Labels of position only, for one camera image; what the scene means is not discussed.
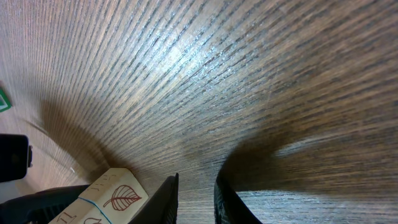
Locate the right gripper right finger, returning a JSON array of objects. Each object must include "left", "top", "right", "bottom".
[{"left": 214, "top": 173, "right": 262, "bottom": 224}]

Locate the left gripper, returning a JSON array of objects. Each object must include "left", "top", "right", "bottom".
[{"left": 1, "top": 185, "right": 88, "bottom": 224}]

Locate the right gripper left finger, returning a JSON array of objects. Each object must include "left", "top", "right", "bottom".
[{"left": 129, "top": 173, "right": 179, "bottom": 224}]

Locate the red letter I block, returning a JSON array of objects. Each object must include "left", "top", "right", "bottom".
[{"left": 49, "top": 198, "right": 109, "bottom": 224}]

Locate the red letter A block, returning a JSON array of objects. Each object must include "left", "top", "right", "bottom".
[{"left": 79, "top": 168, "right": 149, "bottom": 223}]

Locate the white block green side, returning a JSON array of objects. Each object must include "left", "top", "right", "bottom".
[{"left": 0, "top": 89, "right": 12, "bottom": 112}]

